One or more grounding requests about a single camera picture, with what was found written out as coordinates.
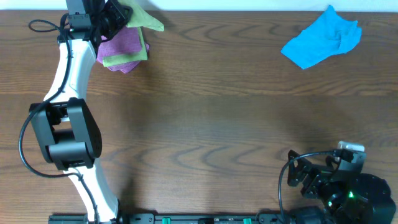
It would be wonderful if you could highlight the green microfibre cloth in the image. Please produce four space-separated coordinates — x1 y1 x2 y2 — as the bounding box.
119 0 164 32

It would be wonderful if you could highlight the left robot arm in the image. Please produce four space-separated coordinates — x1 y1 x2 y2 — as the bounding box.
18 0 133 223

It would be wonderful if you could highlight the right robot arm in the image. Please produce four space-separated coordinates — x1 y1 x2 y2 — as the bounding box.
281 149 396 223

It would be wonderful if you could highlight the top purple folded cloth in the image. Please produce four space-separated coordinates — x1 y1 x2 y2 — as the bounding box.
96 27 144 63

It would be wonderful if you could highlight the purple folded cloth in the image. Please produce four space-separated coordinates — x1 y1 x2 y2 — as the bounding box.
103 43 149 73
96 27 144 63

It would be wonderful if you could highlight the folded green cloth in stack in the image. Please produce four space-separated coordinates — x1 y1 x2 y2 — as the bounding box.
97 27 149 73

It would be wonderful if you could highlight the bottom purple folded cloth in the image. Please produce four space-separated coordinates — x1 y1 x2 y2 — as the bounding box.
103 43 149 73

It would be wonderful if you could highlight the blue crumpled cloth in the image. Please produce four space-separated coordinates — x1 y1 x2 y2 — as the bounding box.
281 5 362 70

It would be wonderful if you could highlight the right black cable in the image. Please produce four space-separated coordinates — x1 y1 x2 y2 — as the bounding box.
277 150 343 224

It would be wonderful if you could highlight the black cable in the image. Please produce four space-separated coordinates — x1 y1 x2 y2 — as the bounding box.
17 19 100 224
277 150 343 224

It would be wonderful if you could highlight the left black cable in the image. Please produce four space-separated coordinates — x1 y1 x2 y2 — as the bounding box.
17 19 100 224

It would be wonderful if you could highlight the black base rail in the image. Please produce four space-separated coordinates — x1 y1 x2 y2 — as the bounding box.
48 212 293 224

